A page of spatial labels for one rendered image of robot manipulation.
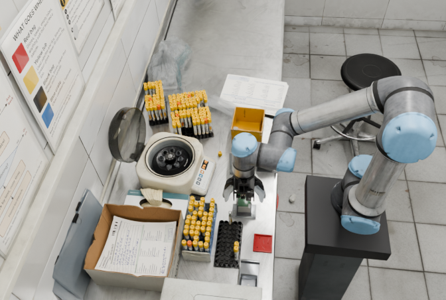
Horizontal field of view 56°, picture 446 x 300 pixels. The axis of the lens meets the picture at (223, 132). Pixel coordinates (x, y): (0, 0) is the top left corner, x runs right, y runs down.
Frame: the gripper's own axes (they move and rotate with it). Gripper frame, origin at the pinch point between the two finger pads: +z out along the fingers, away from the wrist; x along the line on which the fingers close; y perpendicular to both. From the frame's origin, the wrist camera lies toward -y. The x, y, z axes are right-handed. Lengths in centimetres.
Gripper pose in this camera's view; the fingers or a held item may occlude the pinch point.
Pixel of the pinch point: (243, 196)
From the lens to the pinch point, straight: 154.2
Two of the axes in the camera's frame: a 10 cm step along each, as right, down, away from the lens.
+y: -0.5, 7.7, -6.3
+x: 10.0, 0.1, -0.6
